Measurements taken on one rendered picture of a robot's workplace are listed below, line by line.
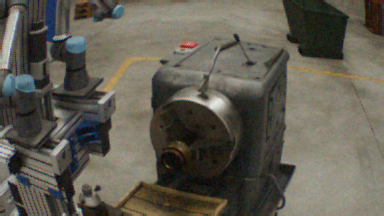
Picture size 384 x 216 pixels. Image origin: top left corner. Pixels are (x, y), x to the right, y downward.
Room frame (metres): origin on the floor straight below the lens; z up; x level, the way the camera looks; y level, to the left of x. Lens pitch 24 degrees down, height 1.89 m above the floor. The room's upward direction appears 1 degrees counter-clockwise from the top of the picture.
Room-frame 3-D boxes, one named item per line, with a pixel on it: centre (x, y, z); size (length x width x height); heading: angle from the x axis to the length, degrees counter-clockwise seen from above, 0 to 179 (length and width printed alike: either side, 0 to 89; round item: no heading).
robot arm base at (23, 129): (1.42, 0.68, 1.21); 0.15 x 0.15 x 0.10
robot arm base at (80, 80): (1.90, 0.54, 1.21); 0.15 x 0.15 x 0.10
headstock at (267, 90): (1.94, -0.16, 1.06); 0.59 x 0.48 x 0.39; 156
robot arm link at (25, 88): (1.42, 0.68, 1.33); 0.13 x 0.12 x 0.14; 95
